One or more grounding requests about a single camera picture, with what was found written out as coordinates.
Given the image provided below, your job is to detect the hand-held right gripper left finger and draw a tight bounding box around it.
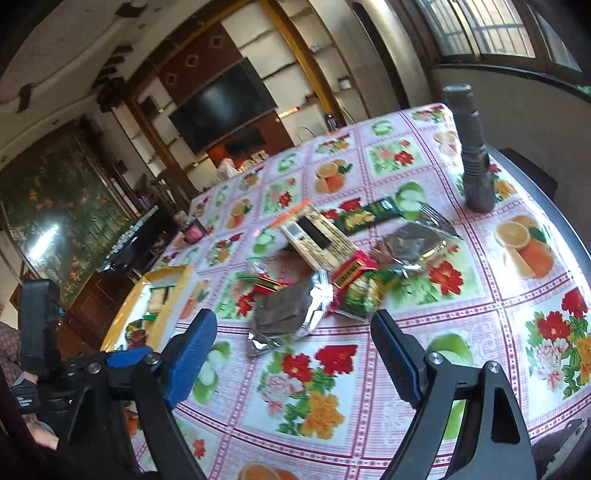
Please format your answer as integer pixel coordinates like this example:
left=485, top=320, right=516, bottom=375
left=130, top=308, right=219, bottom=480

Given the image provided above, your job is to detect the grey metal flashlight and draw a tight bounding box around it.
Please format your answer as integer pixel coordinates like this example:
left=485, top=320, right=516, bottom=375
left=442, top=83, right=498, bottom=214

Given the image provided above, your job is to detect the black mahjong table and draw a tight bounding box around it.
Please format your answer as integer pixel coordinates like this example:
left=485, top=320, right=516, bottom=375
left=99, top=205, right=174, bottom=278

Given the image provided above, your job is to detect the leafy green snack packet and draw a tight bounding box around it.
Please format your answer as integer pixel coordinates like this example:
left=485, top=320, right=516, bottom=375
left=335, top=270, right=402, bottom=321

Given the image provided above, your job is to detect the person's left hand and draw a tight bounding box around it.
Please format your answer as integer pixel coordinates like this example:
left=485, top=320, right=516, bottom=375
left=27, top=422, right=61, bottom=450

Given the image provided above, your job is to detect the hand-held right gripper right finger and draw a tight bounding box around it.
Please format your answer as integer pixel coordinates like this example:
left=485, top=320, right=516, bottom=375
left=370, top=309, right=539, bottom=480

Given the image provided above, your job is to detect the black flat television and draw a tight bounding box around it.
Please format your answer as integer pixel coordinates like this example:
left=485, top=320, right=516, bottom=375
left=168, top=56, right=278, bottom=155

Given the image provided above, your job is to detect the floral wall painting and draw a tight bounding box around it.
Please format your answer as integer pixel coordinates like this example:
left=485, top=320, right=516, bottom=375
left=0, top=134, right=134, bottom=305

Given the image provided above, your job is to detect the dark silver foil packet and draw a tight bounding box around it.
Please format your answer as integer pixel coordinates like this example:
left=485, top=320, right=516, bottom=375
left=245, top=270, right=335, bottom=358

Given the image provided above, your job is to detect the floral fruit print tablecloth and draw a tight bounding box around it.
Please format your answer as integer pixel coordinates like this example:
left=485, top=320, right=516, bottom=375
left=99, top=104, right=591, bottom=480

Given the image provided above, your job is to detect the bright green snack packet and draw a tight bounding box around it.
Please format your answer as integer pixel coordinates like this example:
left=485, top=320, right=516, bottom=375
left=124, top=316, right=160, bottom=349

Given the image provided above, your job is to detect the silver foil snack packet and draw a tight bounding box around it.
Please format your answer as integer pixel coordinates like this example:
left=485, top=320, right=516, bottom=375
left=369, top=203, right=462, bottom=278

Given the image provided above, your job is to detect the yellow cardboard box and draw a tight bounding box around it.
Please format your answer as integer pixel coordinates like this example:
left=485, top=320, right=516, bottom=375
left=99, top=264, right=195, bottom=356

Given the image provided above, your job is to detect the dark wooden seat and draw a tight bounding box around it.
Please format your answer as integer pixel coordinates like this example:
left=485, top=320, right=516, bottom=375
left=499, top=147, right=558, bottom=199

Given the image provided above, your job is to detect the dark wooden chair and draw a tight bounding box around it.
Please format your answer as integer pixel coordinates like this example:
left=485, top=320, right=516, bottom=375
left=148, top=164, right=201, bottom=208

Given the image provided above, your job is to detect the dark jar with pink label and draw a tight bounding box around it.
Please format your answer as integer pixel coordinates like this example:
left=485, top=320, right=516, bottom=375
left=178, top=210, right=206, bottom=245

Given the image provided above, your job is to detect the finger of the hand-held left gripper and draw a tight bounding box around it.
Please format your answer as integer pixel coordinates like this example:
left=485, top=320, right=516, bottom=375
left=69, top=346, right=155, bottom=445

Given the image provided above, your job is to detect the red-brown television cabinet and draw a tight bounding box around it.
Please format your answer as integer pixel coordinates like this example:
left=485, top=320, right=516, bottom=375
left=205, top=127, right=269, bottom=162

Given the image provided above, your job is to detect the orange-edged barcode cracker pack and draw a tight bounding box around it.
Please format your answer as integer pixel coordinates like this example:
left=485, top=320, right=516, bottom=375
left=268, top=198, right=365, bottom=271

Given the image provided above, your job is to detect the red candy packet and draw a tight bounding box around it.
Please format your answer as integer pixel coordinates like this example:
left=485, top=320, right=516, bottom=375
left=249, top=261, right=291, bottom=296
left=330, top=254, right=379, bottom=289

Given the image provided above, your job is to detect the person's left forearm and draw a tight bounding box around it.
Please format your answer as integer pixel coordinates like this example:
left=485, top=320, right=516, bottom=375
left=0, top=320, right=28, bottom=425

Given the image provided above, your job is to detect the dark green snack packet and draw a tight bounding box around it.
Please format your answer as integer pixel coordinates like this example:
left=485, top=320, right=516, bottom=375
left=332, top=196, right=400, bottom=234

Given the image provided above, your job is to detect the barred window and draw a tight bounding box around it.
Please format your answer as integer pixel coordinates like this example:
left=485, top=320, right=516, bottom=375
left=416, top=0, right=587, bottom=86

